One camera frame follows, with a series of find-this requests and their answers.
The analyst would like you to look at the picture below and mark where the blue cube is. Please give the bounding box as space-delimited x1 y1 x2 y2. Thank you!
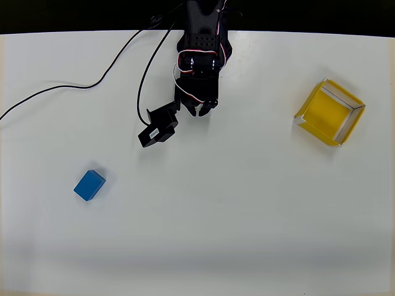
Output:
73 169 107 203

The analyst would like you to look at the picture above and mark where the yellow paper box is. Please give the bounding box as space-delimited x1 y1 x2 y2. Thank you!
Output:
293 76 367 148

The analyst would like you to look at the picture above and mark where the black camera on bracket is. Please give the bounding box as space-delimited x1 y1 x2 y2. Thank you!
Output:
137 100 181 149

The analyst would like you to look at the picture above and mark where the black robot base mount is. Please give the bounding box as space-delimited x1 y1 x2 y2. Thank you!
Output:
176 29 233 68

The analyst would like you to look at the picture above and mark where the black camera cable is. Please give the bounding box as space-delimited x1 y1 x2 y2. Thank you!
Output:
0 14 178 126

